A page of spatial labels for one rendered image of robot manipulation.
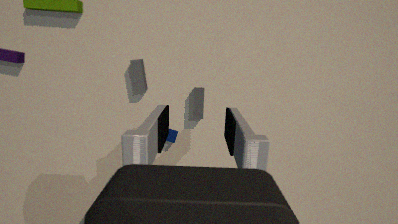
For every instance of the lime green rod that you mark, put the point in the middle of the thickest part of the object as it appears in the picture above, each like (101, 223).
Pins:
(73, 6)

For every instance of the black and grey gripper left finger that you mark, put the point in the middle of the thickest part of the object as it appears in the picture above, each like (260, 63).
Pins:
(142, 145)

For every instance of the purple rod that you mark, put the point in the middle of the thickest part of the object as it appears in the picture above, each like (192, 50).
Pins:
(12, 56)

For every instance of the small blue block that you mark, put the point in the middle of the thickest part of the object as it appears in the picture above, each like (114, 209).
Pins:
(172, 135)

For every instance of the grey rectangular block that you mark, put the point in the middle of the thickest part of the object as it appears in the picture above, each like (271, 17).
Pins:
(139, 77)
(198, 103)

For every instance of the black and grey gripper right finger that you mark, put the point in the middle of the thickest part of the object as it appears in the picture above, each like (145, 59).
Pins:
(249, 150)

